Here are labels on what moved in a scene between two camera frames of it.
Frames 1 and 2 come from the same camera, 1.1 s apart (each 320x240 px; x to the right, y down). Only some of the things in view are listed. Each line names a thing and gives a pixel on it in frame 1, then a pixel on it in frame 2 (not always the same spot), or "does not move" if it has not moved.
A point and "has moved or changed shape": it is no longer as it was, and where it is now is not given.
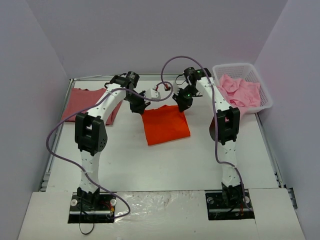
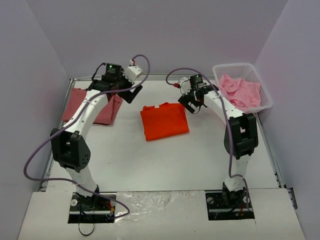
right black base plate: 217,210 does not move
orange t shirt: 165,124 has moved or changed shape
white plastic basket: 245,71 does not move
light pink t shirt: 240,93 does not move
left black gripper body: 137,106 -> 127,89
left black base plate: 105,213 does not move
